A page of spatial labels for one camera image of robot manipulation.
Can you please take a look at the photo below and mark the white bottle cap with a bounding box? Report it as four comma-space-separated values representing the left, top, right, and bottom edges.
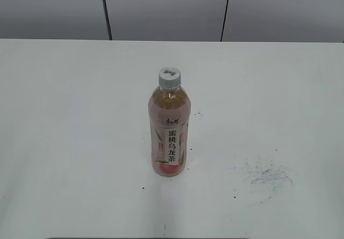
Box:
159, 67, 181, 88

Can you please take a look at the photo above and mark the peach oolong tea bottle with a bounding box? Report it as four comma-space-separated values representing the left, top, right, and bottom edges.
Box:
148, 87, 191, 177

